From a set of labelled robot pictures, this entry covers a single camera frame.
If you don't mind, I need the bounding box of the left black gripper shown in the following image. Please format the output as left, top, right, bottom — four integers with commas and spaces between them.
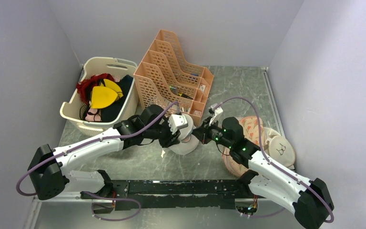
144, 115, 181, 148

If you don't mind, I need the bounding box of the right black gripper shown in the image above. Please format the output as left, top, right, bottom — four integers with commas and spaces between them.
191, 116, 233, 149

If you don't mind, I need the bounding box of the white mesh laundry bag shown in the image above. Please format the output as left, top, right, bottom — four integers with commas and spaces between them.
169, 114, 199, 155

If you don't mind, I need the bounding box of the floral laundry bag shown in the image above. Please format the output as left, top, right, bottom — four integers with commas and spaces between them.
222, 116, 260, 177

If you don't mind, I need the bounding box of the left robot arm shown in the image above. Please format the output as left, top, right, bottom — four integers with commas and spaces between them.
27, 104, 189, 200

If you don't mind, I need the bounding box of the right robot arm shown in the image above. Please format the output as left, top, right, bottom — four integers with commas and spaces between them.
193, 117, 334, 229

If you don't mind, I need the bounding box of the yellow bra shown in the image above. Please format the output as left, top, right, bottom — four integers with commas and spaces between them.
90, 79, 123, 109

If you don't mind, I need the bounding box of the cream laundry basket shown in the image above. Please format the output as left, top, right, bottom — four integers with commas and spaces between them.
60, 57, 138, 136

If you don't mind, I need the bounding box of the orange file organizer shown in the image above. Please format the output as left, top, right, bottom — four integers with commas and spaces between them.
134, 30, 214, 125

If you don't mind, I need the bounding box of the dark garment in basket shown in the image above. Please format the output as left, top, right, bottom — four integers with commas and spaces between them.
101, 75, 133, 123

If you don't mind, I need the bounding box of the red lace garment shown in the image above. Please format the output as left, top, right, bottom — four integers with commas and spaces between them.
76, 73, 115, 104

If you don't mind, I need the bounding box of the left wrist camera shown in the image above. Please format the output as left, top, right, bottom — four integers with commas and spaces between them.
168, 114, 189, 133

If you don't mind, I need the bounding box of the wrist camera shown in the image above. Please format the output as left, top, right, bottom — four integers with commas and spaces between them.
168, 114, 189, 133
209, 103, 224, 126

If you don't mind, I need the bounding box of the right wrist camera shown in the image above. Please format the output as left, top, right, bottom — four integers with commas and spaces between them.
209, 103, 224, 126

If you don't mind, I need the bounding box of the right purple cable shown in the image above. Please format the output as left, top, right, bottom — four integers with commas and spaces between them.
214, 96, 335, 224

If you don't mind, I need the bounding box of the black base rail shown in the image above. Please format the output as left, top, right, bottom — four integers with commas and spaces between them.
96, 179, 254, 210

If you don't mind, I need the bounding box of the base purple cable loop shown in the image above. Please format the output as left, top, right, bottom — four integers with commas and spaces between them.
81, 191, 142, 222

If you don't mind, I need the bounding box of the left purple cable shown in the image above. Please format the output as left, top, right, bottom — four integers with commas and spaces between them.
15, 101, 181, 197

